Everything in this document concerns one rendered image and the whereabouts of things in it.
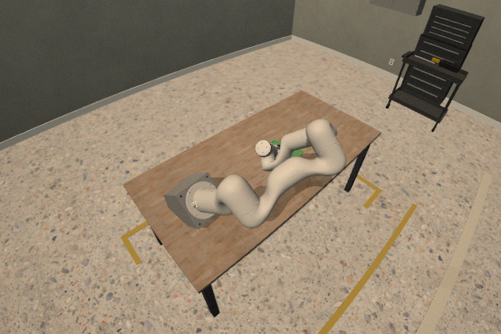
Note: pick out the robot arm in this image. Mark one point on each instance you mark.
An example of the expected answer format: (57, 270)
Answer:
(235, 193)

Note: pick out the green rectangular lid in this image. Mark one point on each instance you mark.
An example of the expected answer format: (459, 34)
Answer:
(295, 153)

